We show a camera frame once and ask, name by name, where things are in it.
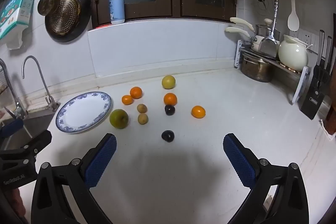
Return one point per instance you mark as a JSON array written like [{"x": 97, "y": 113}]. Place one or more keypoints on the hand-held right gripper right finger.
[{"x": 240, "y": 163}]

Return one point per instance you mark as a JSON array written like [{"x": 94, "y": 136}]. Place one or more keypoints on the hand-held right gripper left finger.
[{"x": 101, "y": 161}]

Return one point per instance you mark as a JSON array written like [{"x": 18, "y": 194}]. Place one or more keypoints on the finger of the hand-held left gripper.
[
  {"x": 11, "y": 127},
  {"x": 39, "y": 139}
]

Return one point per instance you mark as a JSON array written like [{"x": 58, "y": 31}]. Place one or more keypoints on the large green orange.
[{"x": 119, "y": 119}]

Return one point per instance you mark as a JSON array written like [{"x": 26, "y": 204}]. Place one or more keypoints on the blue patterned white plate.
[{"x": 81, "y": 113}]

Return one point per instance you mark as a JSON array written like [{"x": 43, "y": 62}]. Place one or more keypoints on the brown kiwi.
[
  {"x": 143, "y": 118},
  {"x": 142, "y": 108}
]

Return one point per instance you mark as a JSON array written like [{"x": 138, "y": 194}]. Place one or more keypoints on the orange mandarin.
[
  {"x": 198, "y": 111},
  {"x": 170, "y": 99},
  {"x": 136, "y": 92},
  {"x": 127, "y": 100}
]

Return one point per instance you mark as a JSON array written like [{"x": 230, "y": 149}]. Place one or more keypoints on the dark purple plum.
[
  {"x": 169, "y": 109},
  {"x": 167, "y": 135}
]

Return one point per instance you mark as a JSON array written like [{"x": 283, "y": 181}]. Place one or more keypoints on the person's left hand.
[{"x": 11, "y": 203}]

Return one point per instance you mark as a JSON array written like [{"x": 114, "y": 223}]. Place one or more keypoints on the steel sink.
[{"x": 34, "y": 121}]

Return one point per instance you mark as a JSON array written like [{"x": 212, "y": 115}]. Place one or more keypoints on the chrome sink faucet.
[{"x": 15, "y": 106}]

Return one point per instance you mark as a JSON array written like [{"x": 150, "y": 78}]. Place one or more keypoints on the thin grey faucet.
[{"x": 43, "y": 82}]

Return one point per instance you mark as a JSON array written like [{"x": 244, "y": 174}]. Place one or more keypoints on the large steel pot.
[{"x": 256, "y": 69}]

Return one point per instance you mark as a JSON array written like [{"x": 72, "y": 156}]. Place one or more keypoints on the white metal shelf rack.
[{"x": 299, "y": 87}]

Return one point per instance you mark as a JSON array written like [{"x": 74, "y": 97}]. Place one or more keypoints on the yellow-green citrus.
[{"x": 168, "y": 82}]

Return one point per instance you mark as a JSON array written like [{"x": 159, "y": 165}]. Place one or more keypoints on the black knife block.
[{"x": 316, "y": 92}]

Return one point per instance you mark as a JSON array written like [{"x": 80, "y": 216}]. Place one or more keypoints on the teal cardboard box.
[{"x": 18, "y": 11}]

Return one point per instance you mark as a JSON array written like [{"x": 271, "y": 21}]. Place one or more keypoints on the white ceramic pot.
[{"x": 292, "y": 56}]

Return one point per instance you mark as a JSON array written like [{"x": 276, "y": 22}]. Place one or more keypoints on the steel spatula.
[{"x": 269, "y": 45}]

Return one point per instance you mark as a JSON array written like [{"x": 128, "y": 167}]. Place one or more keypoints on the brass perforated colander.
[{"x": 64, "y": 16}]

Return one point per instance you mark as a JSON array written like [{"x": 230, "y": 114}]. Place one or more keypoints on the black frying pan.
[{"x": 84, "y": 11}]

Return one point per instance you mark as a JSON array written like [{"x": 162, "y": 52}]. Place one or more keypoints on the white rice paddle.
[{"x": 293, "y": 20}]

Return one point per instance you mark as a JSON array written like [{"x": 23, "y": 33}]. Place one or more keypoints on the white blue soap pump bottle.
[{"x": 117, "y": 7}]

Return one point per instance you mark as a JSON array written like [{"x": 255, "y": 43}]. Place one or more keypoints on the white wall holder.
[{"x": 15, "y": 40}]

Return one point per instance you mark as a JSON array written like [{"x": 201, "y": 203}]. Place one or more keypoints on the white wall power outlet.
[{"x": 309, "y": 37}]

